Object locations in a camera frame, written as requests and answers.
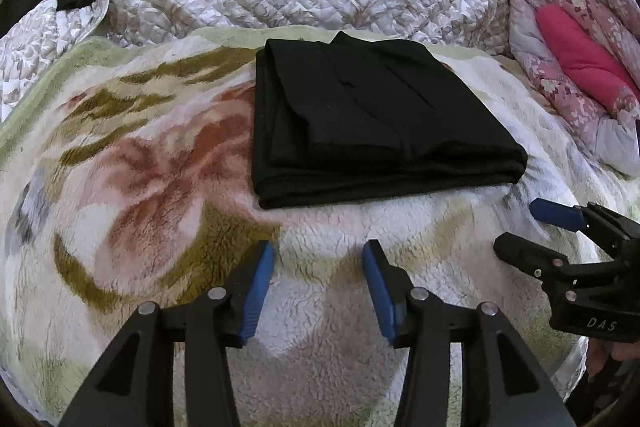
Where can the black pants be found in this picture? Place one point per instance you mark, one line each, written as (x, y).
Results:
(380, 117)

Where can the pink pillow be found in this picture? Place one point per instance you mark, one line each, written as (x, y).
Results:
(585, 57)

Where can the pink floral comforter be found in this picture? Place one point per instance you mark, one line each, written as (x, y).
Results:
(565, 72)

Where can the floral fleece blanket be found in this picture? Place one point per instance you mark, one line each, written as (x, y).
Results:
(150, 167)

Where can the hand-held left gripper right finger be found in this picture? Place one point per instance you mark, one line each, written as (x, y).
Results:
(379, 292)

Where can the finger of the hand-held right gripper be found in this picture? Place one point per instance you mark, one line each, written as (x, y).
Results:
(530, 254)
(557, 213)

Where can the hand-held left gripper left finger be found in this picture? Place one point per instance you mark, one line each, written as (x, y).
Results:
(257, 292)

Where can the person's right hand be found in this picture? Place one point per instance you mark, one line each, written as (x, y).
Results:
(605, 357)

